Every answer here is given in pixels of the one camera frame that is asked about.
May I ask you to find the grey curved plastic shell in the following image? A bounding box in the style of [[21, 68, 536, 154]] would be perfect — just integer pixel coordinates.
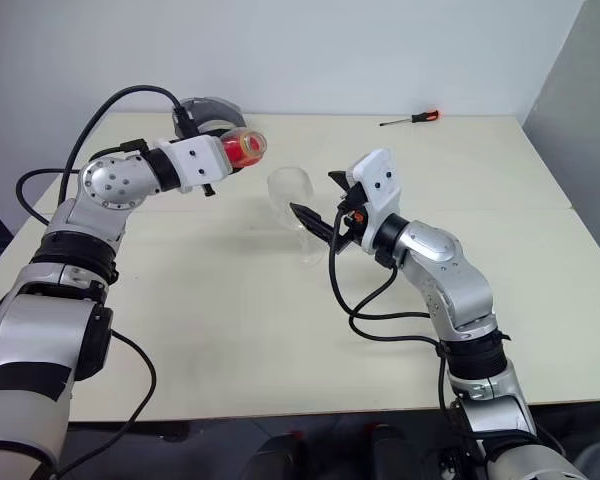
[[171, 95, 247, 139]]

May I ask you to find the orange and black screwdriver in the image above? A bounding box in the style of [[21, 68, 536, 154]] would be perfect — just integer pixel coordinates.
[[379, 107, 441, 128]]

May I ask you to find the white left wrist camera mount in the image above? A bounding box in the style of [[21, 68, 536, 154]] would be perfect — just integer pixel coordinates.
[[153, 134, 232, 196]]

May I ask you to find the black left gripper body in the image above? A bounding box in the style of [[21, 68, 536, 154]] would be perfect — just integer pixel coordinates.
[[199, 171, 232, 198]]

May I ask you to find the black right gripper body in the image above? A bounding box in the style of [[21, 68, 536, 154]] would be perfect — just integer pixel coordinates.
[[335, 184, 369, 252]]

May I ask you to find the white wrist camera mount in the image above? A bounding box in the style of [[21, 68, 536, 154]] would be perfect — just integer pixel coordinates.
[[344, 147, 406, 257], [153, 134, 232, 196]]

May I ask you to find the clear wine glass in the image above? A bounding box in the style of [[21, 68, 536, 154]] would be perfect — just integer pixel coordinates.
[[266, 166, 327, 269]]

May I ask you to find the clear bottle with red drink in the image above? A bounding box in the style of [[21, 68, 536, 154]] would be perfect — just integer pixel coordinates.
[[218, 126, 270, 170]]

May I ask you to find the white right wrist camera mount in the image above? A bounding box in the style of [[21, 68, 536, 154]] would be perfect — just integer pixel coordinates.
[[344, 147, 406, 257]]

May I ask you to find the dark rounded shape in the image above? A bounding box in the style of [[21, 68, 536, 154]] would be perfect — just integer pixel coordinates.
[[251, 428, 312, 480], [366, 421, 422, 480]]

